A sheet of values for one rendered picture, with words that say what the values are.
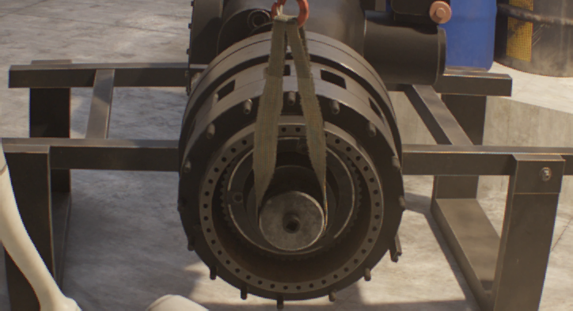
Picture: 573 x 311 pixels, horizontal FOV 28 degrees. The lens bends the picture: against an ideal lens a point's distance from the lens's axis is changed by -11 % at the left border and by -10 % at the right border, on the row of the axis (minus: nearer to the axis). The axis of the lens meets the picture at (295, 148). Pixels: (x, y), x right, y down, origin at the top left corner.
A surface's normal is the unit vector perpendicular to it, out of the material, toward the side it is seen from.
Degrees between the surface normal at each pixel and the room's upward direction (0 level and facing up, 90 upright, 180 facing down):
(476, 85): 90
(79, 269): 0
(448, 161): 90
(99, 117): 0
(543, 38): 90
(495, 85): 90
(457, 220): 0
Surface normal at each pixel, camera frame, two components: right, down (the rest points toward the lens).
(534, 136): -0.43, 0.27
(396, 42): 0.04, -0.06
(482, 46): 0.66, 0.28
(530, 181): 0.11, 0.33
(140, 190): 0.06, -0.94
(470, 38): 0.44, 0.32
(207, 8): 0.05, -0.38
